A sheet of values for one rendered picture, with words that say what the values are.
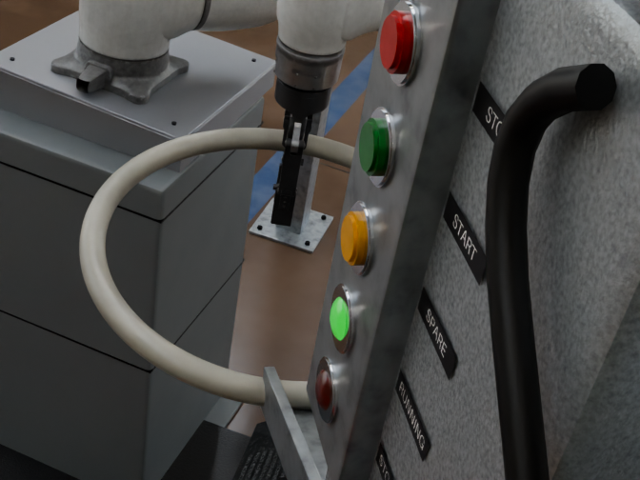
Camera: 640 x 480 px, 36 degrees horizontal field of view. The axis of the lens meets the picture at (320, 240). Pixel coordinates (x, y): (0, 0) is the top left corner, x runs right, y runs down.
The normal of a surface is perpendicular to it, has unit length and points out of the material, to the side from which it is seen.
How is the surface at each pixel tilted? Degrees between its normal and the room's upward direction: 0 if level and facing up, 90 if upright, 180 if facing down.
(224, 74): 3
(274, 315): 0
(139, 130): 90
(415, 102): 90
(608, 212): 90
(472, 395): 90
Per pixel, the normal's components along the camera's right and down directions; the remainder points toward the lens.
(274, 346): 0.15, -0.80
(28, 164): -0.37, 0.50
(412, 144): -0.97, 0.00
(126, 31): 0.11, 0.63
